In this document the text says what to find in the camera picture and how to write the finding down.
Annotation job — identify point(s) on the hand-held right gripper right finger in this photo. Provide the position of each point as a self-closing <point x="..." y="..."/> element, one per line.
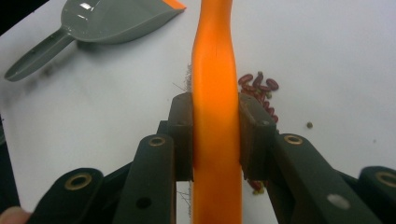
<point x="255" y="140"/>

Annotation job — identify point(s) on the pile of red and green beans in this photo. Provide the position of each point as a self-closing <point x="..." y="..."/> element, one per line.
<point x="246" y="79"/>

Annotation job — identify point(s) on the orange brush with grey bristles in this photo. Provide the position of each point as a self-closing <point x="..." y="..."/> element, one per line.
<point x="214" y="109"/>

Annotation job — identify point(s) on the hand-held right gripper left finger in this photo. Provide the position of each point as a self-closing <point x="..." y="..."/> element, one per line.
<point x="182" y="137"/>

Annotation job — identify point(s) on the grey dustpan with orange edge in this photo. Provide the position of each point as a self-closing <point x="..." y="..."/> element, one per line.
<point x="112" y="21"/>

